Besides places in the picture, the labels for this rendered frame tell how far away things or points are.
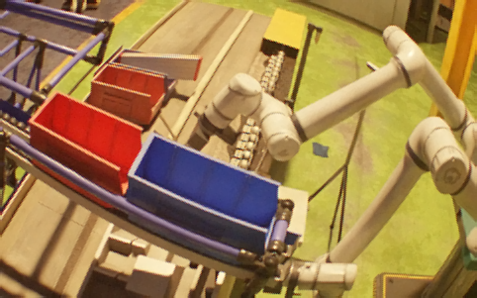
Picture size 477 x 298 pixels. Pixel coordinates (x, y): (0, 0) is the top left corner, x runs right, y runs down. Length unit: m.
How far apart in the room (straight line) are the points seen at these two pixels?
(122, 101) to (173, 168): 1.13
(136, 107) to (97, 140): 1.06
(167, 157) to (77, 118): 0.26
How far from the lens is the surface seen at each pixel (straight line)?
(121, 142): 1.28
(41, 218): 1.84
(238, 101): 1.75
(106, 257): 1.53
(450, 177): 1.25
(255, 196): 1.26
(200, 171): 1.25
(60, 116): 1.34
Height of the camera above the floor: 2.01
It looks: 32 degrees down
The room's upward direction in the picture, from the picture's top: 15 degrees clockwise
